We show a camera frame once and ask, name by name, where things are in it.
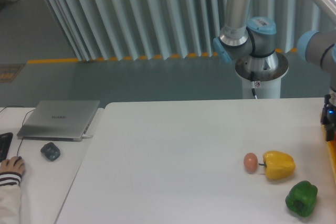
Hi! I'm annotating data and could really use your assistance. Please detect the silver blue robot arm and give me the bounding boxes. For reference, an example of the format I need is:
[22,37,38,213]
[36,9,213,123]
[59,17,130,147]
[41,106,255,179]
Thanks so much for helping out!
[213,0,335,141]

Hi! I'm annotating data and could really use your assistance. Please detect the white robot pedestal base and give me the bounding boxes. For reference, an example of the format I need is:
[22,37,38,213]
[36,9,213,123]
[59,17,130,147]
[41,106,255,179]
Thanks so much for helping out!
[235,52,289,99]

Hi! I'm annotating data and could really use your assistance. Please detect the white striped sleeve forearm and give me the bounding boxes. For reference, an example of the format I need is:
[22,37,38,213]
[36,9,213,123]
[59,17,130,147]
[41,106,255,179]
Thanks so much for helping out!
[1,172,22,223]

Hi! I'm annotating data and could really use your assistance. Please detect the yellow bell pepper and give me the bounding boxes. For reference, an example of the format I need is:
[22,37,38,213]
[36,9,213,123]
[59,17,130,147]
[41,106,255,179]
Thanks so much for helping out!
[259,151,296,180]

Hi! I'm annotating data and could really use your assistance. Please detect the dark grey small case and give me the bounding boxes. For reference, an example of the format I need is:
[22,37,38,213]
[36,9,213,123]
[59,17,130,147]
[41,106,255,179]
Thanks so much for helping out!
[40,142,60,162]

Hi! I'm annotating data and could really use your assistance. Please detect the corrugated metal partition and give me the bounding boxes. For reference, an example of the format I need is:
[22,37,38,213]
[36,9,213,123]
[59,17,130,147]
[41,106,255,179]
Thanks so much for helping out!
[45,0,335,60]

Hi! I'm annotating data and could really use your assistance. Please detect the black computer mouse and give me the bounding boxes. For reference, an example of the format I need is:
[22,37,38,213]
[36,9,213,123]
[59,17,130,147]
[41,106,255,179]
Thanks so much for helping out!
[14,156,24,166]

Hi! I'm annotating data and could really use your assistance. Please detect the black mouse cable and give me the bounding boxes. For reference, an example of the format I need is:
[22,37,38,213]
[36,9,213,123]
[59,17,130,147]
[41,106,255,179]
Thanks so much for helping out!
[0,105,36,158]

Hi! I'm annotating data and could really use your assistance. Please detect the green bell pepper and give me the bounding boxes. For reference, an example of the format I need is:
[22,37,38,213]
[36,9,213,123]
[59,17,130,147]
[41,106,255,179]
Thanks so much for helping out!
[285,180,318,217]

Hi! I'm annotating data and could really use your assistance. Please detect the silver closed laptop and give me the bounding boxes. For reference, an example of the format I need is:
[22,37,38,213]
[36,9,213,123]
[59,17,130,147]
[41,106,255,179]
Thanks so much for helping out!
[17,100,100,141]

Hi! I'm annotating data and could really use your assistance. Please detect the person's hand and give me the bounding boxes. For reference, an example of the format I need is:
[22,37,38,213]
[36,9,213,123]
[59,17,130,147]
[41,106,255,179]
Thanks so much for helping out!
[1,156,25,176]

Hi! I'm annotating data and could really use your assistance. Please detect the white laptop charging cable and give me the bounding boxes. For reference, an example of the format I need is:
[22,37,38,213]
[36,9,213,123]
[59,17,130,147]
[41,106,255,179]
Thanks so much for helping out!
[83,121,94,139]

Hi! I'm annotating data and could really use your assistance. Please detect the white robot base cable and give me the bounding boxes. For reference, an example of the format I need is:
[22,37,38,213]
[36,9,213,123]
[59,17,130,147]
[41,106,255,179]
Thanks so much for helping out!
[250,71,258,100]

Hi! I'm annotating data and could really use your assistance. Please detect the black keyboard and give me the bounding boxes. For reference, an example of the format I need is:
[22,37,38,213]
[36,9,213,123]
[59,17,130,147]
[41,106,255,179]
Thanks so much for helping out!
[0,132,13,162]

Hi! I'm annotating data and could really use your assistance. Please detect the yellow plastic basket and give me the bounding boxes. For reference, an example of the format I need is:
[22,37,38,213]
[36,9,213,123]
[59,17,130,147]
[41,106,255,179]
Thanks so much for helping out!
[321,124,335,182]

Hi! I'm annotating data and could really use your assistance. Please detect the brown egg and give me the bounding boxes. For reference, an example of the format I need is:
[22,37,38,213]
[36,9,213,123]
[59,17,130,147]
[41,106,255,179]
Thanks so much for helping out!
[244,152,258,174]

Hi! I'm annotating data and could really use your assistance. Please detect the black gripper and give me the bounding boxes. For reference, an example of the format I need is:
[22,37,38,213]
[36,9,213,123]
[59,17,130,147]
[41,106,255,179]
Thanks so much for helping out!
[320,94,335,142]

